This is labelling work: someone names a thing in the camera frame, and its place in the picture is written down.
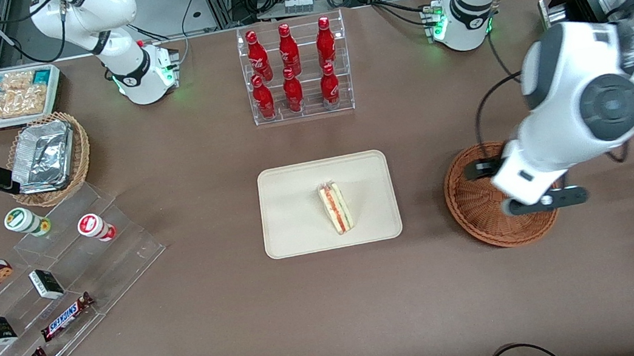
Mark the red lid yogurt cup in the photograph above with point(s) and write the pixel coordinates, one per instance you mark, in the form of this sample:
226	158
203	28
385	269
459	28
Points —
93	226

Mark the white power strip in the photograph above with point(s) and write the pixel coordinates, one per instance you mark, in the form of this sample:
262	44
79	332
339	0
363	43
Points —
298	4

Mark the clear acrylic bottle rack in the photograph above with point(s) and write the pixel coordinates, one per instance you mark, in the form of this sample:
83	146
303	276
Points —
311	111

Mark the green lid sunflower cup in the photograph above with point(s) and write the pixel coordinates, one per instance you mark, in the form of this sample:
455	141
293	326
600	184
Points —
22	220

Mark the clear acrylic stepped shelf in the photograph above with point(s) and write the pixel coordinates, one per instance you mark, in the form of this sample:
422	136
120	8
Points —
118	253

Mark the silver foil wrapped package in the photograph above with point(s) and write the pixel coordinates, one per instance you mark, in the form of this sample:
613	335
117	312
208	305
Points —
41	156

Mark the clear cracker bag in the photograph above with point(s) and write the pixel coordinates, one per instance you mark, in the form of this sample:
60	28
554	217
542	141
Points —
37	99
16	80
6	104

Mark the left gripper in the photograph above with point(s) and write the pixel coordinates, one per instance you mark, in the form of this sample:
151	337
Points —
488	168

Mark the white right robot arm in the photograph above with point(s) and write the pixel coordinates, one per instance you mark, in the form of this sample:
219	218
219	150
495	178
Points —
116	2

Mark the cream plastic serving tray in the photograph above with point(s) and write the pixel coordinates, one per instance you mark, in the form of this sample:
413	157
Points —
296	205

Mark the brown wicker basket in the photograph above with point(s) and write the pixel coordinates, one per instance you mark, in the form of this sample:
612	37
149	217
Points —
482	223

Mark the red cola bottle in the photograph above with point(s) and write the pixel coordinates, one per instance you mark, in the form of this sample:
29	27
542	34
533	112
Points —
258	56
289	52
293	92
329	87
325	43
263	98

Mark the light wicker basket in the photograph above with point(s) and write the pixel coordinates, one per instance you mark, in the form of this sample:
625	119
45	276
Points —
81	151

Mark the triangular sandwich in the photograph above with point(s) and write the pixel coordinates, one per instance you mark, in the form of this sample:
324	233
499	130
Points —
336	209

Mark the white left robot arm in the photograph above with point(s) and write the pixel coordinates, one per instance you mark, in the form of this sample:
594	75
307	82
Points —
583	63

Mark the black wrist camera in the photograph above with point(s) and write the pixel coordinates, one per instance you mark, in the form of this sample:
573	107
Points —
478	170

